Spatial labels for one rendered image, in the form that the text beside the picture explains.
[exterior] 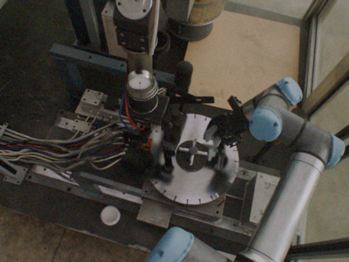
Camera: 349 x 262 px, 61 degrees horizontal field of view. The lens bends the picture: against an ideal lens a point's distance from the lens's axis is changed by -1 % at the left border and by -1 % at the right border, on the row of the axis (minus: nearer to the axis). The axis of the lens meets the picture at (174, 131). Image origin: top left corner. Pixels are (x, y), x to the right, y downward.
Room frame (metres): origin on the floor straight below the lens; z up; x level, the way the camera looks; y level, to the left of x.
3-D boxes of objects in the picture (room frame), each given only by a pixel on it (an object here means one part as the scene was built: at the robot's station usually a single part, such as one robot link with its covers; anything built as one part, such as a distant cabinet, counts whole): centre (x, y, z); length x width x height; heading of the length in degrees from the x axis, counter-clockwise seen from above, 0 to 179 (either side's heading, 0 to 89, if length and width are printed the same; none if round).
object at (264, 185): (0.26, -0.39, 0.82); 0.18 x 0.18 x 0.15; 82
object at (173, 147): (0.34, 0.00, 1.17); 0.06 x 0.05 x 0.20; 73
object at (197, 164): (0.36, -0.07, 0.96); 0.11 x 0.11 x 0.03
